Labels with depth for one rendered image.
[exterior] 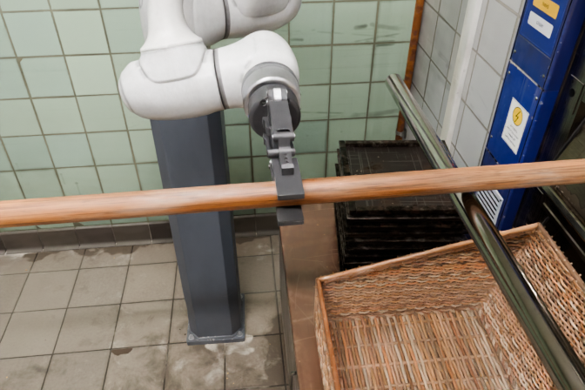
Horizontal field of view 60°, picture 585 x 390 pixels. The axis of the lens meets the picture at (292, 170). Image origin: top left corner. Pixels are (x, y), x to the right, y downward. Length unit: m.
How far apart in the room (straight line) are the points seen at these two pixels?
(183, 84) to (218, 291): 1.02
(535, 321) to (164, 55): 0.61
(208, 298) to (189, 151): 0.59
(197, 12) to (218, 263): 0.78
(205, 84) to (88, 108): 1.20
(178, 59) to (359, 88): 1.20
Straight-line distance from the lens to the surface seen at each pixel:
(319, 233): 1.43
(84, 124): 2.02
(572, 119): 1.11
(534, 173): 0.66
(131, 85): 0.84
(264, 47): 0.82
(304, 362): 1.17
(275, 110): 0.63
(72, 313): 2.15
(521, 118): 1.21
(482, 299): 1.29
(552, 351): 0.52
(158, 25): 0.84
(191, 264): 1.63
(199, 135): 1.32
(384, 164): 1.28
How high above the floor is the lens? 1.56
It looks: 36 degrees down
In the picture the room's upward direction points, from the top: straight up
